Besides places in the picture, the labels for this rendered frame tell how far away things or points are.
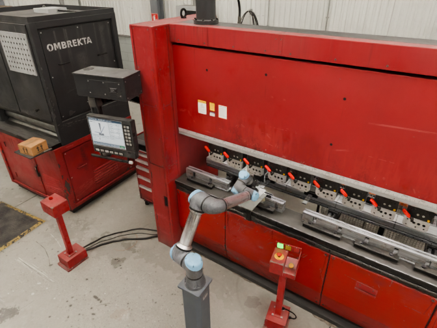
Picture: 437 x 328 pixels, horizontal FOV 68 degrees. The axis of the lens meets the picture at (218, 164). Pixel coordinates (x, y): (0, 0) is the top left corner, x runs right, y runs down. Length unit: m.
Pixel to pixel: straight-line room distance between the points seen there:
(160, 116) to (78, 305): 1.91
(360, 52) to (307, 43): 0.32
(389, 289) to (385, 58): 1.61
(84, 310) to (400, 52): 3.18
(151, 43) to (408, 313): 2.74
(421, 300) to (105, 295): 2.64
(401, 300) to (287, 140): 1.40
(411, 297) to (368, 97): 1.42
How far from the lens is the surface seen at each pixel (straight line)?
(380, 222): 2.92
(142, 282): 3.52
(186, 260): 2.26
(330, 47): 2.19
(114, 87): 2.79
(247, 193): 2.36
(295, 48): 2.27
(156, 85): 2.80
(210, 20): 2.71
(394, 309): 2.91
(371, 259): 2.65
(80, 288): 3.66
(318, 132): 2.37
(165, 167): 3.11
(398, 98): 2.18
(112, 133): 2.96
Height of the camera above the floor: 2.65
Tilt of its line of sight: 30 degrees down
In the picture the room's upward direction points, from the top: 1 degrees counter-clockwise
